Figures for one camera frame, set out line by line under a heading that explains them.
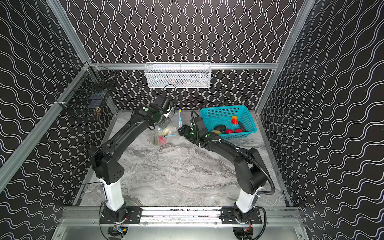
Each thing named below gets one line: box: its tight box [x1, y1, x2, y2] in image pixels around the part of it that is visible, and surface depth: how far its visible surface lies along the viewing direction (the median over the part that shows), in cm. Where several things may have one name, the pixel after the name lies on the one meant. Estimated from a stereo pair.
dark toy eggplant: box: [214, 124, 227, 132], surface depth 107 cm
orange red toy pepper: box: [231, 115, 238, 125], surface depth 112 cm
